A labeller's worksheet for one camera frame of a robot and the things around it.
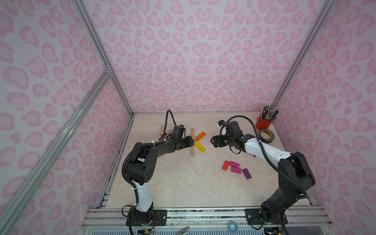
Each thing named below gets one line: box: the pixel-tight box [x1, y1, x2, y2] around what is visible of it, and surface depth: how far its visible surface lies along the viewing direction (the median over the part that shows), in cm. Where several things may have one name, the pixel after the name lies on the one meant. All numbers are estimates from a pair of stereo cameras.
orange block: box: [194, 131, 207, 142], surface depth 108 cm
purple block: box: [242, 167, 253, 180], surface depth 90 cm
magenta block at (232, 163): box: [229, 160, 240, 169], surface depth 93 cm
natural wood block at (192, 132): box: [190, 128, 195, 139], surface depth 109 cm
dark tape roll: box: [258, 128, 275, 144], surface depth 106 cm
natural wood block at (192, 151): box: [189, 145, 196, 157], surface depth 100 cm
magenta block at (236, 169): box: [230, 165, 242, 174], surface depth 92 cm
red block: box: [221, 160, 230, 171], surface depth 92 cm
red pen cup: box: [255, 114, 274, 131], surface depth 109 cm
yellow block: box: [193, 141, 207, 153], surface depth 102 cm
